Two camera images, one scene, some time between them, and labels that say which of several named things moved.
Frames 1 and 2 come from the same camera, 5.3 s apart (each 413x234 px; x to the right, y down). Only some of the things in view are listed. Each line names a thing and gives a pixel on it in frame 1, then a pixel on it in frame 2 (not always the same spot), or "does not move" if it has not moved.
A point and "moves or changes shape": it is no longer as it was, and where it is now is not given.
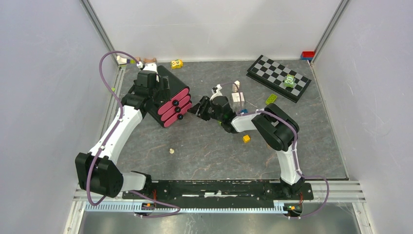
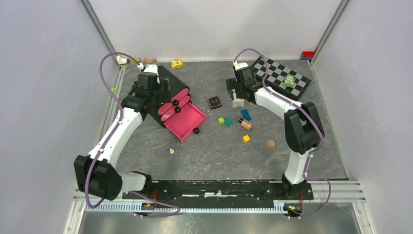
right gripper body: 207,111 to 232,83
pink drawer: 177,108 does not move
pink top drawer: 174,101 does not move
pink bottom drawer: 178,115 moves or changes shape
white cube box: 236,100 does not move
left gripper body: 159,95 does not move
